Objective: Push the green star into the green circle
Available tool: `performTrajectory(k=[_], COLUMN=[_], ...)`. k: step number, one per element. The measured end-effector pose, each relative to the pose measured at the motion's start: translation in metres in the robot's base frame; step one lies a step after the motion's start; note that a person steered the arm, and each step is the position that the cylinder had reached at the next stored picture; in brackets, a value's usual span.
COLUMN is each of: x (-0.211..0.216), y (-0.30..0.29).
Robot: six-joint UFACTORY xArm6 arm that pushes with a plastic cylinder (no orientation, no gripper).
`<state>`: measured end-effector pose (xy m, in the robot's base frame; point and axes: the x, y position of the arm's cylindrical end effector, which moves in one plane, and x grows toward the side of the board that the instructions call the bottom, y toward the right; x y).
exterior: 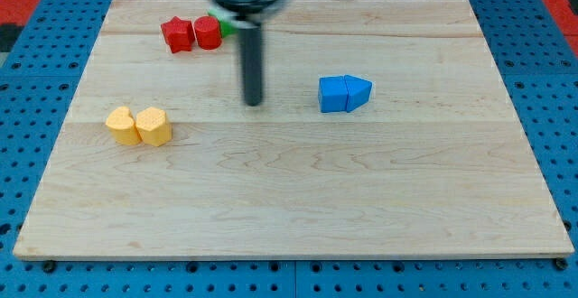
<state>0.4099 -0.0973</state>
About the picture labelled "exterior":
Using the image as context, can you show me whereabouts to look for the blue triangular prism block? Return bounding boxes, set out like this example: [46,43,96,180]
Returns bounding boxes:
[344,75,373,113]

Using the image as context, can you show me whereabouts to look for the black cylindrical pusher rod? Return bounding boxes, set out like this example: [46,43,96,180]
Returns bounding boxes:
[237,20,264,107]

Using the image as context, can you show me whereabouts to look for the blue cube block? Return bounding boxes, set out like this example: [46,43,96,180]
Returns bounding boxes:
[318,76,348,113]

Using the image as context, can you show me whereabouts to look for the yellow hexagon block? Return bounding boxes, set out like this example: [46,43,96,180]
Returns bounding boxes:
[135,107,172,146]

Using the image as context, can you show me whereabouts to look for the yellow heart block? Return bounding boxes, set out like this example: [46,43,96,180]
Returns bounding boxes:
[105,107,142,145]

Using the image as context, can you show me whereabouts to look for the light wooden board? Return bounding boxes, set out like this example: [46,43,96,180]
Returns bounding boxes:
[14,0,574,261]

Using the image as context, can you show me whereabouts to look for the green block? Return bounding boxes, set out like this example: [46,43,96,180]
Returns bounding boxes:
[208,8,237,38]

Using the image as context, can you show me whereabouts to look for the red star block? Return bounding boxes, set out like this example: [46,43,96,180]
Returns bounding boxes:
[161,16,195,53]

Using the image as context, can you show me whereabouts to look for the red cylinder block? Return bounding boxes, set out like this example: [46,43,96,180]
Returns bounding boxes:
[193,15,221,50]

